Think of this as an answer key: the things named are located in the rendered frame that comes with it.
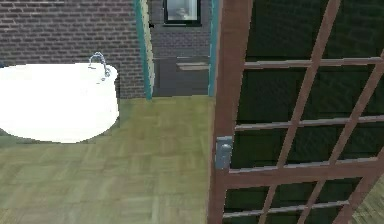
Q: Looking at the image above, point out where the white bathtub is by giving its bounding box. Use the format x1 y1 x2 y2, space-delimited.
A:
0 62 121 145

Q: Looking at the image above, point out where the silver bathtub faucet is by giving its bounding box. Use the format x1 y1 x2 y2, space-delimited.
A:
87 51 112 79

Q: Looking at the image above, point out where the brown lattice room door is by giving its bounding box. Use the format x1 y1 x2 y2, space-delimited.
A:
206 0 384 224

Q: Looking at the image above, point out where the grey door handle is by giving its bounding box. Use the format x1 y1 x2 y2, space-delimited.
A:
214 135 234 171

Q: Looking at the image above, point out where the black framed picture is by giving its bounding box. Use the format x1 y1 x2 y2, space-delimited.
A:
162 0 202 27

